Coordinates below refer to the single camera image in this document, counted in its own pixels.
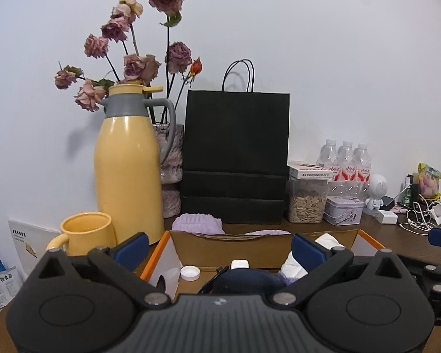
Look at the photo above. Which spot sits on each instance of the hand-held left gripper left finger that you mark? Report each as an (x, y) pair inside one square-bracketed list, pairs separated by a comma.
[(132, 250)]

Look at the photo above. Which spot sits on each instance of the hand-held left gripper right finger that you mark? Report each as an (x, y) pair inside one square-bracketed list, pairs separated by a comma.
[(310, 252)]

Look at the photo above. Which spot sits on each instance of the white tissue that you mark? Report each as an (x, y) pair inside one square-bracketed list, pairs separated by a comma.
[(291, 266)]

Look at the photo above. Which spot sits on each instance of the large white bottle cap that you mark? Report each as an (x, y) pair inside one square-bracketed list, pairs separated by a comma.
[(190, 273)]

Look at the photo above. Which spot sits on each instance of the orange cardboard box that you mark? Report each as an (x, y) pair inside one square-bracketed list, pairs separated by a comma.
[(220, 252)]

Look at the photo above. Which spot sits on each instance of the yellow mug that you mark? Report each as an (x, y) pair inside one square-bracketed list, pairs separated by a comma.
[(88, 233)]

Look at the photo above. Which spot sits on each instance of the purple fluffy cloth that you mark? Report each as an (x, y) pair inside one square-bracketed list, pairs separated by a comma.
[(267, 232), (198, 223)]

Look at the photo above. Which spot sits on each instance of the clear seed container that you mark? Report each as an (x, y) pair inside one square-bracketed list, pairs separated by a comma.
[(308, 202)]

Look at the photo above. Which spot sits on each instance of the pale printed tin box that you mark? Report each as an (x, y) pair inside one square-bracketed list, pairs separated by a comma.
[(343, 211)]

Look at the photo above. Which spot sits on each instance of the small green bottle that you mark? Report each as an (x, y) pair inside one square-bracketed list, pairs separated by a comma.
[(411, 193)]

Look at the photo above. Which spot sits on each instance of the colourful snack packet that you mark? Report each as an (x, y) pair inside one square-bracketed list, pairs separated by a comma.
[(430, 180)]

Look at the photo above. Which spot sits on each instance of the white charger block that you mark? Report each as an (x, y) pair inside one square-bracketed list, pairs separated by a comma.
[(387, 217)]

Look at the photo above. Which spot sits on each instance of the black power adapter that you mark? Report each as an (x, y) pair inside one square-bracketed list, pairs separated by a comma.
[(389, 201)]

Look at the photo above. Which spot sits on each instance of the yellow thermos jug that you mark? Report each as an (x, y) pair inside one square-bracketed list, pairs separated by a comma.
[(126, 184)]

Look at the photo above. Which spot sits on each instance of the black zip pouch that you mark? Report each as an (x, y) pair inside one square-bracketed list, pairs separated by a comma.
[(248, 282)]

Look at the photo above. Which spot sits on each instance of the small white printed box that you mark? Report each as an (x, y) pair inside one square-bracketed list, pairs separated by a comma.
[(310, 172)]

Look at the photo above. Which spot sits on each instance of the white robot figurine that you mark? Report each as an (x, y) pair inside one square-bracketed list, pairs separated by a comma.
[(376, 187)]

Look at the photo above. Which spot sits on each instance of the pink textured vase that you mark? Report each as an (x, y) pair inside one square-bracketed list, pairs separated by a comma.
[(172, 176)]

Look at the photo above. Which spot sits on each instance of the white flat panel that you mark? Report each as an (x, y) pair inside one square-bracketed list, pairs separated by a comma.
[(31, 242)]

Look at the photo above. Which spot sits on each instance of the black paper bag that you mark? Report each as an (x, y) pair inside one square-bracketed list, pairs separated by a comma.
[(235, 147)]

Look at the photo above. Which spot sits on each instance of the dried rose bouquet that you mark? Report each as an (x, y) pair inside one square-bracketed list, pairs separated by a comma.
[(139, 66)]

